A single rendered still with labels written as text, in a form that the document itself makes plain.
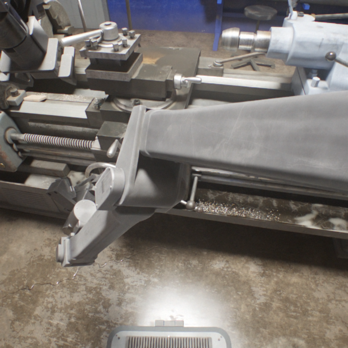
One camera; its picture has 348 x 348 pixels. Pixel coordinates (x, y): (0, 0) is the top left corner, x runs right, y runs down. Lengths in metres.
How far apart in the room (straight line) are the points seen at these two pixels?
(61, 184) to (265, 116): 0.57
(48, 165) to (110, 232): 1.17
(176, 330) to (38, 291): 0.85
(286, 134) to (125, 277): 1.51
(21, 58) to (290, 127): 0.45
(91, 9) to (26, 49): 4.18
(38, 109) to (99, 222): 0.95
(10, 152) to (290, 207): 1.41
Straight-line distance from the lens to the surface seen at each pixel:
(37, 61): 0.54
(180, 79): 1.00
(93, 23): 4.74
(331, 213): 1.51
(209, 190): 1.39
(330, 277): 1.81
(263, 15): 3.11
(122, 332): 1.28
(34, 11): 0.56
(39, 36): 0.54
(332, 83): 1.16
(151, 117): 0.30
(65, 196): 0.68
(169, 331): 1.27
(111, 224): 0.41
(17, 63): 0.54
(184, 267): 1.62
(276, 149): 0.17
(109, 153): 0.85
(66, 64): 0.55
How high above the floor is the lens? 1.51
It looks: 49 degrees down
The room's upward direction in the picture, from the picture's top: 1 degrees counter-clockwise
